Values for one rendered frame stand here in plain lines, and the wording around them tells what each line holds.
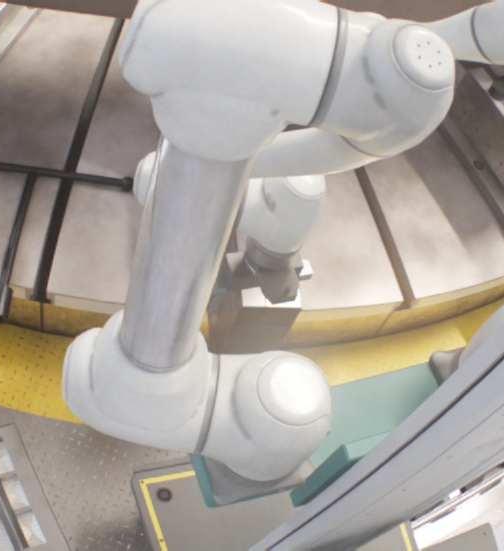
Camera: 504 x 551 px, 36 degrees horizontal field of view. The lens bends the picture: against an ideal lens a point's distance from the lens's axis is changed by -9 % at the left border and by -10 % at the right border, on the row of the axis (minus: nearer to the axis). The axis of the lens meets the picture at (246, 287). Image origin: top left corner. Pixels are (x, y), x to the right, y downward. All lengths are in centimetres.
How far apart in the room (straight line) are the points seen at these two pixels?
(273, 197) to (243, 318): 73
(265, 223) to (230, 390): 26
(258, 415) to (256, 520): 99
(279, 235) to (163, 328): 34
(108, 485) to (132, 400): 130
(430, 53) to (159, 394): 60
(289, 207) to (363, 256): 129
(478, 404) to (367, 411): 64
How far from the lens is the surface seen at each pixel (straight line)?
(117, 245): 237
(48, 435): 244
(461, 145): 292
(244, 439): 117
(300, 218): 126
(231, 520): 209
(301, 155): 101
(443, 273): 261
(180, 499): 208
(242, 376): 116
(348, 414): 147
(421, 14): 228
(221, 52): 72
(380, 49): 72
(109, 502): 239
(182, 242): 90
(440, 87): 73
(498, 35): 115
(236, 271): 143
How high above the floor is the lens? 232
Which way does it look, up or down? 58 degrees down
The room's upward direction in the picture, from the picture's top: 24 degrees clockwise
